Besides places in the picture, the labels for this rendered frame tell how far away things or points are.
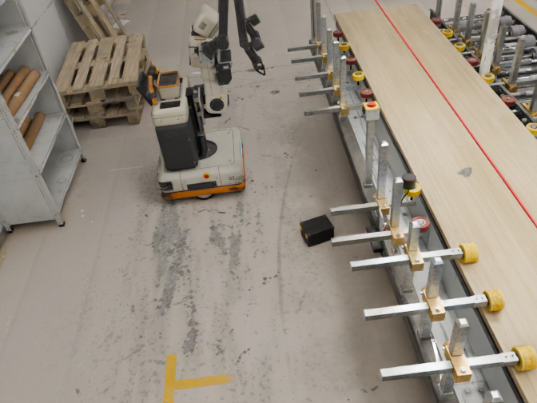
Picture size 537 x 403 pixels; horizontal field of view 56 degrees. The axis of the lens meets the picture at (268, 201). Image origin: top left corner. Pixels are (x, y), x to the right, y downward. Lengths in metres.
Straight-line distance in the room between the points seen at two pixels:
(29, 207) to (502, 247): 3.25
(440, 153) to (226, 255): 1.60
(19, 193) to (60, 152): 0.89
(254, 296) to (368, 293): 0.72
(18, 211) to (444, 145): 3.06
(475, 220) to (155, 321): 1.98
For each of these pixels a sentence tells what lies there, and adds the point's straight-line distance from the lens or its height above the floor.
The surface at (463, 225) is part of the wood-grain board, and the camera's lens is 2.45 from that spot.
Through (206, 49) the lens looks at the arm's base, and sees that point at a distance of 3.44.
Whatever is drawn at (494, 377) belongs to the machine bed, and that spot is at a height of 0.70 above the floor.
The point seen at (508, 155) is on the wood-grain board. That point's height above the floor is 0.90.
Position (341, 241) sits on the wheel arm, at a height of 0.86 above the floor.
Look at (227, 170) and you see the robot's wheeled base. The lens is 3.87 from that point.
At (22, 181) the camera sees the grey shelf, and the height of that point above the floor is 0.47.
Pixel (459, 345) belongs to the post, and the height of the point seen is 1.03.
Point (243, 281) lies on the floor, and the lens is 3.38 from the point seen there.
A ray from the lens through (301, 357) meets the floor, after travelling 3.01.
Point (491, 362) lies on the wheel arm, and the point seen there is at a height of 0.96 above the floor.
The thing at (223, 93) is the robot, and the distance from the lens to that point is 3.75.
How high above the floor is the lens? 2.55
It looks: 40 degrees down
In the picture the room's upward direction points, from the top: 7 degrees counter-clockwise
